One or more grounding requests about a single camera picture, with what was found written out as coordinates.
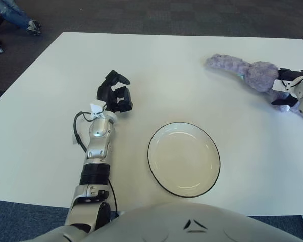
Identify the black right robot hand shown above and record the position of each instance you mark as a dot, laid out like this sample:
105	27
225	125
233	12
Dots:
288	74

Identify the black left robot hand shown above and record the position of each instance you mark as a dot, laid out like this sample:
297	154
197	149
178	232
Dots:
104	93

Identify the purple plush bunny doll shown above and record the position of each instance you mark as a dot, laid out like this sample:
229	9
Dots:
262	75

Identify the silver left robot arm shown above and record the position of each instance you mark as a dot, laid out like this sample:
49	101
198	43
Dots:
98	128

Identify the white plate with black rim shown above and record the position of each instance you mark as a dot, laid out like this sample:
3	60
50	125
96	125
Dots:
184	161

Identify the grey sneaker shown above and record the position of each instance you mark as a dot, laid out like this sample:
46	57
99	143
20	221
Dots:
34	27

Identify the person's leg in jeans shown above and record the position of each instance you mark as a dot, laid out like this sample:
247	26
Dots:
10	11

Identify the grey robot torso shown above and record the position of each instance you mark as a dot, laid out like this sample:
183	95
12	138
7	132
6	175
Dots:
166	221

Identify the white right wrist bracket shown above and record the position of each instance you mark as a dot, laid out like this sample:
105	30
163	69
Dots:
279	84

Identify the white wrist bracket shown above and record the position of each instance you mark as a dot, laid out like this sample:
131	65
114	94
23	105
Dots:
279	84
96	108

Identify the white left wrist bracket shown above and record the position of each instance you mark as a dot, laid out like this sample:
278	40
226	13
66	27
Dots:
96	108

